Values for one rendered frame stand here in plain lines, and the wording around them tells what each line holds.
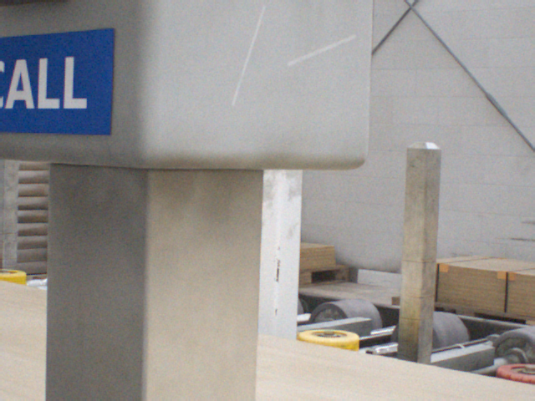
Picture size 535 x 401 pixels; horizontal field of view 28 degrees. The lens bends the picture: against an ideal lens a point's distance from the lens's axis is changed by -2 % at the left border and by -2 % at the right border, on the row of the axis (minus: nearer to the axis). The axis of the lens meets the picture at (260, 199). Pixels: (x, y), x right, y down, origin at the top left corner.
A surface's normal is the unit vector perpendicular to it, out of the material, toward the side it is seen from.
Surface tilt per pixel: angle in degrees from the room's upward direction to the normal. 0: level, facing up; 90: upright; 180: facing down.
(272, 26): 90
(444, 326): 50
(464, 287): 90
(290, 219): 90
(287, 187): 90
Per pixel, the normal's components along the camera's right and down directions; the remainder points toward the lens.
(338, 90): 0.74, 0.06
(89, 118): -0.68, 0.01
